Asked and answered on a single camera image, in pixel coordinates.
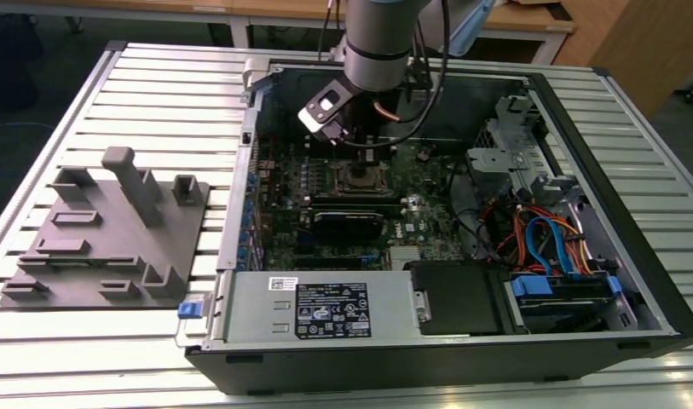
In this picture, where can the green motherboard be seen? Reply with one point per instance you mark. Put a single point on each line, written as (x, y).
(432, 215)

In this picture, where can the silver power supply unit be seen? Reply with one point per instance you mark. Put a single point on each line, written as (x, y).
(256, 307)

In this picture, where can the white barcode label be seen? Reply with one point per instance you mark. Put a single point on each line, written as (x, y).
(281, 283)

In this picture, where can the black plastic shroud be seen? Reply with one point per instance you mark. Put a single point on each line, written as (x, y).
(460, 298)

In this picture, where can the black power supply label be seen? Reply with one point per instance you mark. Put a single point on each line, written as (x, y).
(332, 311)

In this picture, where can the black graphics card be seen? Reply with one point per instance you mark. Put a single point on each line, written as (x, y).
(347, 223)

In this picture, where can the wooden desk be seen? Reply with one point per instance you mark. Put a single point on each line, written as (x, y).
(528, 23)

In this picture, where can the black PC case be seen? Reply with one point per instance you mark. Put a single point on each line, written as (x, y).
(437, 370)

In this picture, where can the grey parts rack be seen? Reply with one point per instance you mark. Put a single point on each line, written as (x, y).
(125, 255)

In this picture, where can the silver chipset heatsink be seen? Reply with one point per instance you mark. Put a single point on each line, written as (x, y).
(409, 252)

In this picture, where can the wooden cabinet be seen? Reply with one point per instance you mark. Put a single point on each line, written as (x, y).
(636, 42)

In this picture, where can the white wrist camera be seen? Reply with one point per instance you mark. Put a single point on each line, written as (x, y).
(312, 119)

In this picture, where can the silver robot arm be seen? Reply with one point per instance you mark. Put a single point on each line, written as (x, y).
(377, 42)

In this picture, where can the grey case latch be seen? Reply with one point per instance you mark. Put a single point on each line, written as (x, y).
(256, 70)

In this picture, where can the blue disk carrier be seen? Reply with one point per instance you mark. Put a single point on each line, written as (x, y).
(528, 286)

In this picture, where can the black expansion slot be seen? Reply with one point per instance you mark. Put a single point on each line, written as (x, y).
(329, 258)
(334, 266)

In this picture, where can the silver metal drive cage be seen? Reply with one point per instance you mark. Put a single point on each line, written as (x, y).
(495, 164)

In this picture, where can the silver CPU chip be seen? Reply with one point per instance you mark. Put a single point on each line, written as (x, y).
(364, 183)

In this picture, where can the blue plastic latch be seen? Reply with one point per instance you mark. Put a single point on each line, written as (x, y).
(189, 311)

